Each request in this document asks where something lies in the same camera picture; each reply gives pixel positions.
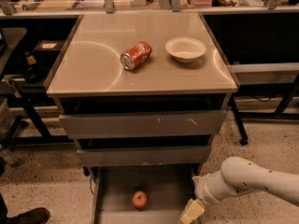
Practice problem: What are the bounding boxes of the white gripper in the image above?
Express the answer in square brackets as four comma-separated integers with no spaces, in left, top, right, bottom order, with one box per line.
[179,174,221,224]

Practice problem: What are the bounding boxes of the red apple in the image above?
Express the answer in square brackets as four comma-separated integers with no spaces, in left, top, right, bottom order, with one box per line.
[131,190,148,209]

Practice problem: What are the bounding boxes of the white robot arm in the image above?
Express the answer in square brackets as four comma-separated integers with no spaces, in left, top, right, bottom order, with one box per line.
[179,157,299,224]

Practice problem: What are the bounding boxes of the middle grey drawer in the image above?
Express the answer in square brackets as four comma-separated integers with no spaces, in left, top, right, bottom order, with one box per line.
[78,146,211,167]

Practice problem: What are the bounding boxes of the open bottom grey drawer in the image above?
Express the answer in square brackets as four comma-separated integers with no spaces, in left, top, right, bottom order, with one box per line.
[91,164,195,224]

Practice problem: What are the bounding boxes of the grey drawer cabinet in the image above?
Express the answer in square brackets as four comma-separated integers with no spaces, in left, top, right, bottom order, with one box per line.
[43,10,241,224]

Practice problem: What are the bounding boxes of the top grey drawer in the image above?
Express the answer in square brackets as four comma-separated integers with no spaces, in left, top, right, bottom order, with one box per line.
[59,110,226,139]

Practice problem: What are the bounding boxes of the dark shoe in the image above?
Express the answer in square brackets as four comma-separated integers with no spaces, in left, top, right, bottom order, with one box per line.
[6,207,50,224]

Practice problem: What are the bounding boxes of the white paper bowl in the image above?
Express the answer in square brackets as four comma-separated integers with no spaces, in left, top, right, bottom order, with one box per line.
[165,37,206,63]

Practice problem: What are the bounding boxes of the orange soda can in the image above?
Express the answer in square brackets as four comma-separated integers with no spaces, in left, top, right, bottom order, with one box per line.
[120,41,152,71]

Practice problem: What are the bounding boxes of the black headphones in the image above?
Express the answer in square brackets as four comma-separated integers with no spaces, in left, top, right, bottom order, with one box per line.
[23,64,46,83]

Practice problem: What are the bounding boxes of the black desk frame left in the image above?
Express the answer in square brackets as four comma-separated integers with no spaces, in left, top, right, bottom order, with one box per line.
[0,27,72,148]

